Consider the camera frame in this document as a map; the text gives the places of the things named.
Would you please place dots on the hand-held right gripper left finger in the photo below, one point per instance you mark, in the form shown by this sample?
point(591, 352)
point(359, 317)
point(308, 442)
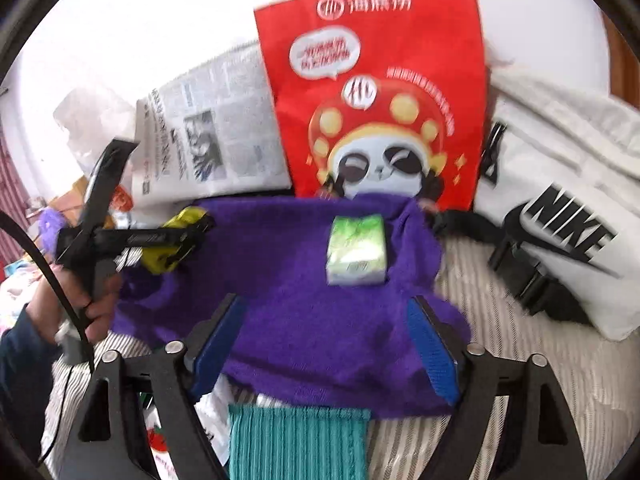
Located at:
point(220, 340)

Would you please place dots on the newspaper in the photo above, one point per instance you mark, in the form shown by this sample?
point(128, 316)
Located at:
point(225, 125)

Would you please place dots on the teal knitted cloth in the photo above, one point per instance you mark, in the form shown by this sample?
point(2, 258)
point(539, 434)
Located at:
point(300, 445)

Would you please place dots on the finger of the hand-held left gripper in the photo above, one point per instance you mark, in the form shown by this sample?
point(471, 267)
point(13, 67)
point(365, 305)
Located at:
point(192, 227)
point(177, 254)

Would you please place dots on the person's left forearm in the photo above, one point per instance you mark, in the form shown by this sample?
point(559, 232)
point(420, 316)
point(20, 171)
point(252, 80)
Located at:
point(25, 385)

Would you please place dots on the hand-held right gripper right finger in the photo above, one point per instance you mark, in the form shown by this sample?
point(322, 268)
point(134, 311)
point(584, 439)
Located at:
point(430, 350)

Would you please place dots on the wooden door frame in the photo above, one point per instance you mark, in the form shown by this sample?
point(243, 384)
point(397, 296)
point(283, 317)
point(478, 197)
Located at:
point(622, 70)

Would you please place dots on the red striped cloth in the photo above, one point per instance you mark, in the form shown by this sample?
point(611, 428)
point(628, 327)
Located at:
point(12, 200)

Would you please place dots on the white cloth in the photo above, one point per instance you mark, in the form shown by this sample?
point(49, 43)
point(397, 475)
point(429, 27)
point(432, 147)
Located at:
point(215, 425)

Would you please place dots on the white waist bag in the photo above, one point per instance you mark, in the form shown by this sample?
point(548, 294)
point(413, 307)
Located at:
point(550, 160)

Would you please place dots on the yellow pouch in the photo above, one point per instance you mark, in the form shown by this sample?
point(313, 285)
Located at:
point(185, 218)

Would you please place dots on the purple towel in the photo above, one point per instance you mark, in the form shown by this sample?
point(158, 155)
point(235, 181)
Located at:
point(300, 320)

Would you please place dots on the striped bed sheet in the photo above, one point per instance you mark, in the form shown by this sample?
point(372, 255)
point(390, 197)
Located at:
point(525, 410)

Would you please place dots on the person's left hand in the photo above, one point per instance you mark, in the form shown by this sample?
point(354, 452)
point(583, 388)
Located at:
point(65, 310)

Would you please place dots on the red paper bag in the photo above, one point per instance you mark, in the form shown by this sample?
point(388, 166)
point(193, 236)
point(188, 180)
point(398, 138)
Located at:
point(400, 60)

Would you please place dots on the purple fluffy item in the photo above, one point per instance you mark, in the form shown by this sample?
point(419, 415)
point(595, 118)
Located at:
point(52, 227)

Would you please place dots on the green tissue packet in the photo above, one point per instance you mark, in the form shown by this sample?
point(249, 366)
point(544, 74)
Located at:
point(356, 255)

